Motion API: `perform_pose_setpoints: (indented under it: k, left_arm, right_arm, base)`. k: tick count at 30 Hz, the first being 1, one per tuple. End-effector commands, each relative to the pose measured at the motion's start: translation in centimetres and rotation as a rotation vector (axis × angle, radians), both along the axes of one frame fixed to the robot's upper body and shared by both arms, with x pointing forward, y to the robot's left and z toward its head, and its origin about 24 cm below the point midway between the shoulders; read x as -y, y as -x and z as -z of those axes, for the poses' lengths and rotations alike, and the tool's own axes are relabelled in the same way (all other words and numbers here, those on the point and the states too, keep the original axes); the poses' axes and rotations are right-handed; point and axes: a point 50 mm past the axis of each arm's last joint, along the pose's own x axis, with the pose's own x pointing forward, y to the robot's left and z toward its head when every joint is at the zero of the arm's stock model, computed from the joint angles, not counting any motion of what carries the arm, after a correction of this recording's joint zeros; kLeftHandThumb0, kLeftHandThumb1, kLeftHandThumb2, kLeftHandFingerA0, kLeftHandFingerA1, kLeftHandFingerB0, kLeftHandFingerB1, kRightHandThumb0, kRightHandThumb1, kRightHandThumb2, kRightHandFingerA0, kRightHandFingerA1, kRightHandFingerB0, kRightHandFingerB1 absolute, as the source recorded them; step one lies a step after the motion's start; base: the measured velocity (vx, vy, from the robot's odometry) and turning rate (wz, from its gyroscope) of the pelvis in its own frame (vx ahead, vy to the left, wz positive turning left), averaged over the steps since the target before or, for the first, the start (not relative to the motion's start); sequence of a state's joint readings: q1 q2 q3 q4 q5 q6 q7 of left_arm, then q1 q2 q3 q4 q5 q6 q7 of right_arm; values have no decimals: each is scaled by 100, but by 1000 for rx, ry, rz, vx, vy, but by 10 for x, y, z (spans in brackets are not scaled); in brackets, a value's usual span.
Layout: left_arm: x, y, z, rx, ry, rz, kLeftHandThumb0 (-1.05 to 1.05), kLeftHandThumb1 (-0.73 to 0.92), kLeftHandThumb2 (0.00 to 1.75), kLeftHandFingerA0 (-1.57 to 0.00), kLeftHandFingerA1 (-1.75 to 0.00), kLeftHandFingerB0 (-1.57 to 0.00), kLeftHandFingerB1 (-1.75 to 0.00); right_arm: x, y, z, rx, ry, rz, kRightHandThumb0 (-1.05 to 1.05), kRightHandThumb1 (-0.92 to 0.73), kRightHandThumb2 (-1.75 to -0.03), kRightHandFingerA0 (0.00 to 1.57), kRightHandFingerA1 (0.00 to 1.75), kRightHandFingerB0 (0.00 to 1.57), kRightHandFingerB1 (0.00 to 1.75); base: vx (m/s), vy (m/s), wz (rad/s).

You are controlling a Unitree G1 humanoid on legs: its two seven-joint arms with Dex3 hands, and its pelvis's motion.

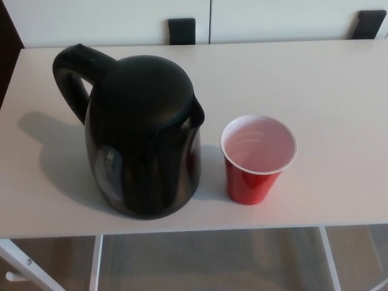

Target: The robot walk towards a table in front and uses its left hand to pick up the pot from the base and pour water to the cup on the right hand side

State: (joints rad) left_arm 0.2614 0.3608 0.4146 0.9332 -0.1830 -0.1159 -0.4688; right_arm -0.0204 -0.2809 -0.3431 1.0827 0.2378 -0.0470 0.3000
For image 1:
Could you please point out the black electric kettle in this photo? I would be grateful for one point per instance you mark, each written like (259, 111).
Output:
(142, 121)

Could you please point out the red plastic cup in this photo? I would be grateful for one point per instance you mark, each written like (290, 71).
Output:
(251, 185)

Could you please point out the grey mesh table shelf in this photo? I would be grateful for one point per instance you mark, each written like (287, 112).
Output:
(212, 260)

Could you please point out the dark brown panel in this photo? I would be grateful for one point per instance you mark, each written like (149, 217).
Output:
(7, 42)

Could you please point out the white table leg frame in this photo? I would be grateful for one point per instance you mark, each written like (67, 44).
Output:
(328, 257)
(97, 263)

